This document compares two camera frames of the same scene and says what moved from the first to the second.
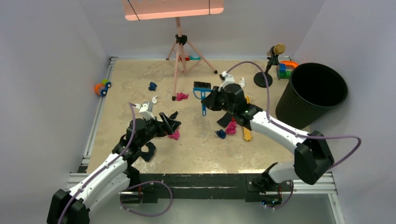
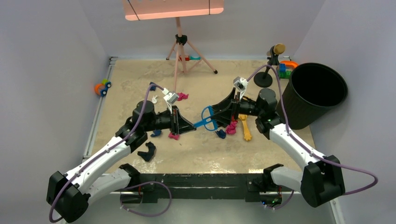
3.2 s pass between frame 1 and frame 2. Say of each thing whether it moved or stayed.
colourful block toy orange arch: stayed
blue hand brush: moved
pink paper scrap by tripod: stayed
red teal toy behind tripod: stayed
